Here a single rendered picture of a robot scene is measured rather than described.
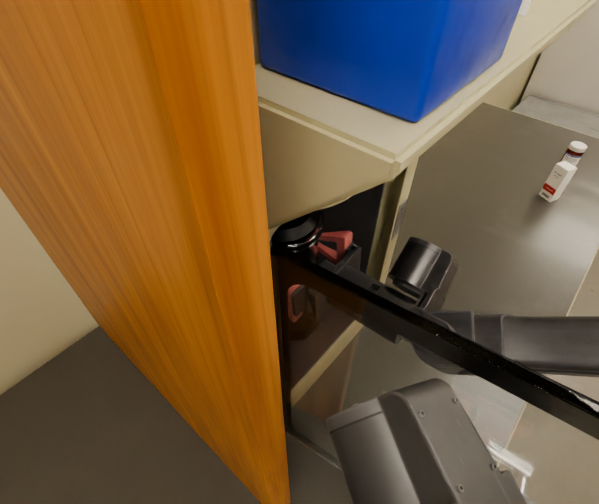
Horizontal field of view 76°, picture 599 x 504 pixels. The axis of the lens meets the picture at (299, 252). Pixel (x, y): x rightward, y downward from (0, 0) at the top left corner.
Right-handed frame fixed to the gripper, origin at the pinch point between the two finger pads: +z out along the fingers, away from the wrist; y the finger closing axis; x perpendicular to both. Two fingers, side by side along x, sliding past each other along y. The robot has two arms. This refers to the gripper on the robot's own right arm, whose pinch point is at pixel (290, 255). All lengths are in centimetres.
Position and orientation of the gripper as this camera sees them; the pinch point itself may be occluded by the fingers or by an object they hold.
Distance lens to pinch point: 57.0
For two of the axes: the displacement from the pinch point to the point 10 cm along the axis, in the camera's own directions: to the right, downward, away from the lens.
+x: 0.6, 6.9, 7.2
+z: -7.7, -4.2, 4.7
